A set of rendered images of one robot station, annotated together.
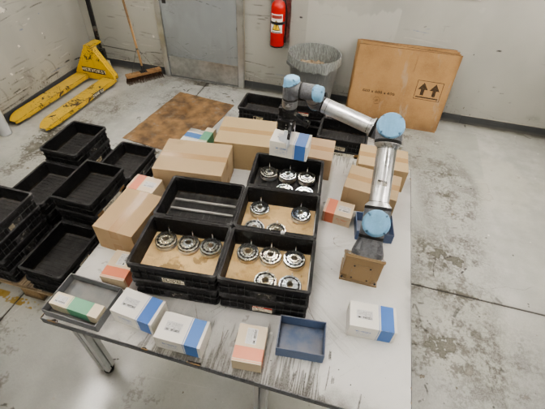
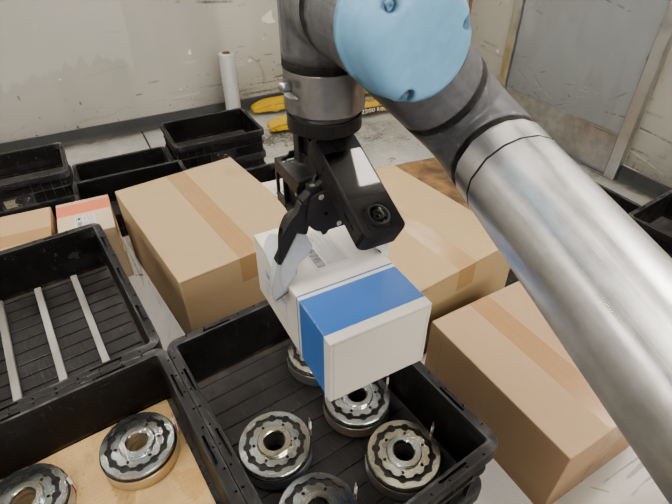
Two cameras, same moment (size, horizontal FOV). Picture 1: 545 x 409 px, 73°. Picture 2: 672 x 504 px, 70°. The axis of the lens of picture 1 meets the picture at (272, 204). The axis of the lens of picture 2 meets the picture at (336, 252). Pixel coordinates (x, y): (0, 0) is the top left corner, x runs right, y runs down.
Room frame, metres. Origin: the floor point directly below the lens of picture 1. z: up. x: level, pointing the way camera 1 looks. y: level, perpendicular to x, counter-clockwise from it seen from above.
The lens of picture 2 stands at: (1.33, -0.40, 1.49)
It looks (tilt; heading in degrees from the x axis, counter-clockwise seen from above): 38 degrees down; 49
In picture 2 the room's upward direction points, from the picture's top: straight up
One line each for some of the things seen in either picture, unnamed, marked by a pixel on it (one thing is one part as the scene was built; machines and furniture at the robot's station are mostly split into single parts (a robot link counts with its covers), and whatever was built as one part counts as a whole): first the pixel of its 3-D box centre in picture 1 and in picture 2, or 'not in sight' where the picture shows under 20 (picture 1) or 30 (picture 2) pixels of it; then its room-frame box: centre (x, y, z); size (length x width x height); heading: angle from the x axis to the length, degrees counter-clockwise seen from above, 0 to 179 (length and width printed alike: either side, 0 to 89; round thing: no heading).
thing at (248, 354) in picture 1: (250, 347); not in sight; (0.67, 0.06, 0.74); 0.16 x 0.12 x 0.07; 173
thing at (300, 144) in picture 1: (290, 144); (335, 295); (1.61, -0.08, 1.10); 0.20 x 0.12 x 0.09; 77
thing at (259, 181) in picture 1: (285, 180); (319, 415); (1.58, -0.07, 0.87); 0.40 x 0.30 x 0.11; 83
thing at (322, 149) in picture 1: (309, 157); (528, 383); (1.94, -0.22, 0.78); 0.30 x 0.22 x 0.16; 79
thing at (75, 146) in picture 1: (83, 161); (218, 170); (2.27, 1.52, 0.37); 0.40 x 0.30 x 0.45; 167
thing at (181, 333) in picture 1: (183, 333); not in sight; (0.70, 0.34, 0.75); 0.20 x 0.12 x 0.09; 78
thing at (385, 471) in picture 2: (306, 177); (403, 453); (1.63, -0.19, 0.86); 0.10 x 0.10 x 0.01
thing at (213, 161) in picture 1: (195, 169); (216, 244); (1.72, 0.48, 0.80); 0.40 x 0.30 x 0.20; 85
